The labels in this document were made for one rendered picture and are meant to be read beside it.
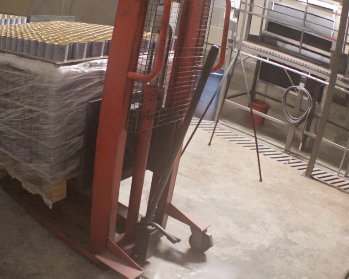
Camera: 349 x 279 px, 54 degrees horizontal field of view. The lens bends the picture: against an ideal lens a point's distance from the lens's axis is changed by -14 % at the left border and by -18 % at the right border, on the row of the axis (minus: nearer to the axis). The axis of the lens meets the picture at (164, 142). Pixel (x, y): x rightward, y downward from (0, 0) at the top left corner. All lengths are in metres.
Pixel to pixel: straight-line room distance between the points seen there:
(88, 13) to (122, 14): 3.82
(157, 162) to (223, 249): 0.75
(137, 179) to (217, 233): 0.86
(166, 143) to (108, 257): 0.72
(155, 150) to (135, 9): 0.95
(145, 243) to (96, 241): 0.28
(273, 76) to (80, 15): 3.01
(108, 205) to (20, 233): 0.77
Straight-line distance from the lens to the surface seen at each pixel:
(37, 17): 3.90
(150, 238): 2.14
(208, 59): 1.71
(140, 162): 2.01
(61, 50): 1.69
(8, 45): 2.09
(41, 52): 1.80
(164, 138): 2.18
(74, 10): 5.72
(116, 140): 1.73
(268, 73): 5.89
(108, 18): 5.17
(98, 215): 1.97
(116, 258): 1.99
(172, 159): 1.90
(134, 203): 2.13
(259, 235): 2.80
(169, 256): 2.38
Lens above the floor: 1.48
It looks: 22 degrees down
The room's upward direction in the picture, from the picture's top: 10 degrees clockwise
